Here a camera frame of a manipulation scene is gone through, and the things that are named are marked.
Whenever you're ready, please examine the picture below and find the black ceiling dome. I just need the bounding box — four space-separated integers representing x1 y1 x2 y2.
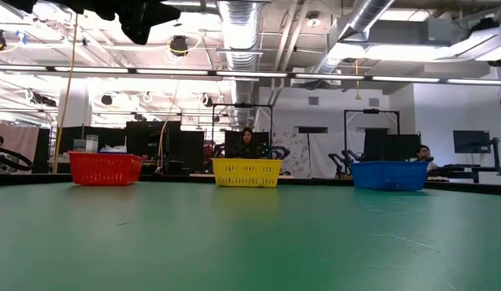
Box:
169 35 190 57

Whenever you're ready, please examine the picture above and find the black partition panel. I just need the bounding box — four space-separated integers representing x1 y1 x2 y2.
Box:
178 129 206 175
362 128 422 162
124 120 182 175
58 126 127 154

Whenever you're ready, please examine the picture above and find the black bar with LED lights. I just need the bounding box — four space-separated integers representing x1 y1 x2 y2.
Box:
0 63 501 86

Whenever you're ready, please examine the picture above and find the white box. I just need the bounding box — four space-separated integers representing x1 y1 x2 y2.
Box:
72 134 100 154

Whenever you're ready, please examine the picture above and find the red plastic basket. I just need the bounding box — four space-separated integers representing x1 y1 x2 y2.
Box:
67 150 144 187

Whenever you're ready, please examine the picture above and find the pink curtain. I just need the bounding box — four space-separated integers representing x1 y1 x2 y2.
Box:
0 123 42 175

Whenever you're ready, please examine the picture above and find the yellow plastic basket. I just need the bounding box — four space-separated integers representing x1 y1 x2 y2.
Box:
211 157 284 188

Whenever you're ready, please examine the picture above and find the small black background robot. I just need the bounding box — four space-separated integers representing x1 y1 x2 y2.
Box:
256 141 292 161

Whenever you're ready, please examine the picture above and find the patterned hanging sheet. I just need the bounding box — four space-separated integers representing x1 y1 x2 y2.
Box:
272 132 311 179

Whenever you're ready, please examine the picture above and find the white hanging sheet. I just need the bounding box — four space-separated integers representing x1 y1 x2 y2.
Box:
308 129 367 179

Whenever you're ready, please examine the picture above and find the yellow ceiling pendant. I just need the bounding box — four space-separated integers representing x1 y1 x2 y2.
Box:
354 58 363 101

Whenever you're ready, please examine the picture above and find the green table mat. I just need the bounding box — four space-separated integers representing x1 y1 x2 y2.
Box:
0 179 501 291

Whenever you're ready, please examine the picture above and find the blue plastic basket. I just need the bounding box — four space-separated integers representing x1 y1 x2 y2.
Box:
350 160 430 192

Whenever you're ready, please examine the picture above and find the black desk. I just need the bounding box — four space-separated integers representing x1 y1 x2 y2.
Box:
427 162 501 183

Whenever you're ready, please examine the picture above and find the black monitor stand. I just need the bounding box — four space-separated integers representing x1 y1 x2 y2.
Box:
489 136 501 175

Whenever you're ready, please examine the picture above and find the silver corrugated ventilation duct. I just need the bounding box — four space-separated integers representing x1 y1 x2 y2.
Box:
217 0 262 130

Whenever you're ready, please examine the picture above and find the yellow hanging cable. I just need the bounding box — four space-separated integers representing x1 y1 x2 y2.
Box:
156 91 179 171
52 11 80 175

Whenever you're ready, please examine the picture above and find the black frame stand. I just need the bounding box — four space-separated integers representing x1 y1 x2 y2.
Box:
211 103 275 159
343 108 401 162

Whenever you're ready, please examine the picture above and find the black table frame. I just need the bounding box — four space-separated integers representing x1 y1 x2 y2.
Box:
0 172 501 196

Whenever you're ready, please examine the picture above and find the silver round ventilation duct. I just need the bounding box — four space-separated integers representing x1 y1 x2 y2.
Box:
314 0 397 76

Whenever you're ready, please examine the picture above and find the grey rectangular air duct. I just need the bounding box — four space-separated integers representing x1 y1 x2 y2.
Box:
369 18 456 46

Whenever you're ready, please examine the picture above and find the black wall monitor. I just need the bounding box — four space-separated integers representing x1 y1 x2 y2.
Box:
453 129 492 154

